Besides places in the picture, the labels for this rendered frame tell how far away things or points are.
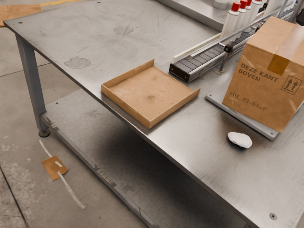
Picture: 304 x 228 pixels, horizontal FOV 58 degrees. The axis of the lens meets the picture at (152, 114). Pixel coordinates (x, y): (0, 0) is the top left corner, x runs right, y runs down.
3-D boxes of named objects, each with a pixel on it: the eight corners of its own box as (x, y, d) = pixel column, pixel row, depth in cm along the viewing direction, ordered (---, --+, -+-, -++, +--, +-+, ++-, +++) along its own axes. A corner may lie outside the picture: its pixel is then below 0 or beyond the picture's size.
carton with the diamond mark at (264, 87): (246, 71, 127) (271, 15, 108) (298, 94, 119) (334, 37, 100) (220, 103, 107) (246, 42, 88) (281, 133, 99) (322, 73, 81)
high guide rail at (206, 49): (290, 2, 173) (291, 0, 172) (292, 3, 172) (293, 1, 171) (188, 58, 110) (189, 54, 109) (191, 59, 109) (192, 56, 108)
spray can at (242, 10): (228, 36, 143) (242, -3, 129) (236, 40, 141) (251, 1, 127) (223, 39, 140) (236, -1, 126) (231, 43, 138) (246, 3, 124)
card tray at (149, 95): (153, 65, 124) (154, 58, 121) (198, 94, 113) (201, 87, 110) (100, 92, 106) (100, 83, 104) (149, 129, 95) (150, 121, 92)
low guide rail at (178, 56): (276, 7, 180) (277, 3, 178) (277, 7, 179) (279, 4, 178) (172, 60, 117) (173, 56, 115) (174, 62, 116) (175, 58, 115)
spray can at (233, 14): (221, 39, 140) (235, -1, 126) (230, 44, 138) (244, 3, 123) (216, 42, 137) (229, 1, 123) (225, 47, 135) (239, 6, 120)
